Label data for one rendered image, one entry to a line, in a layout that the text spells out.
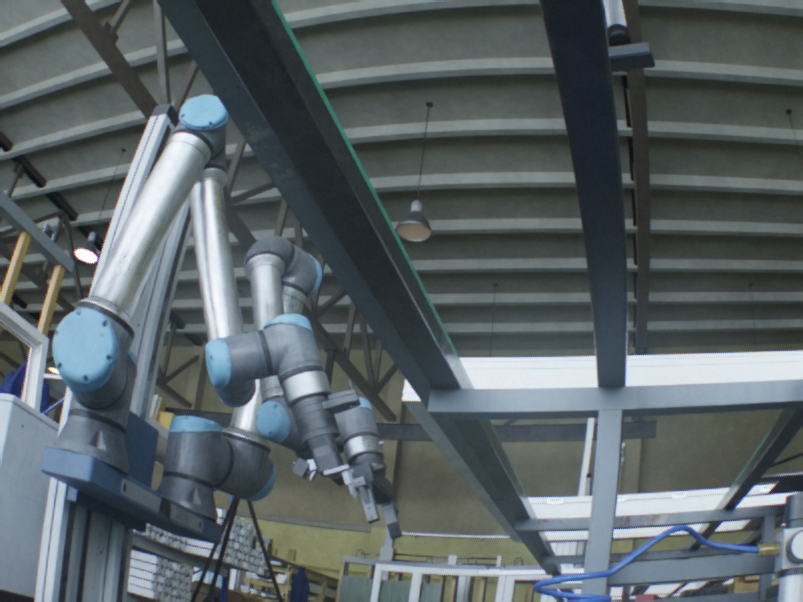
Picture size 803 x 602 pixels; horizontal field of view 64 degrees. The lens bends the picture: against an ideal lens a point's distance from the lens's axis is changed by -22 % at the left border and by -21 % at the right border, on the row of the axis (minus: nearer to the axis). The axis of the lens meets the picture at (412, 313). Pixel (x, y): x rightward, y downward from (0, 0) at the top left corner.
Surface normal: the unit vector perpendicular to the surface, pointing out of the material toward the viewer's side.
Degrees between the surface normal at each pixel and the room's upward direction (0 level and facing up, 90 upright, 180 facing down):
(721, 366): 90
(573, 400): 90
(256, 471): 100
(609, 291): 180
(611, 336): 180
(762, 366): 90
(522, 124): 90
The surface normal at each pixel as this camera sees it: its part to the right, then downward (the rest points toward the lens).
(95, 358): 0.18, -0.32
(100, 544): 0.97, 0.01
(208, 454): 0.80, -0.17
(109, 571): -0.21, -0.44
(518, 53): -0.11, 0.90
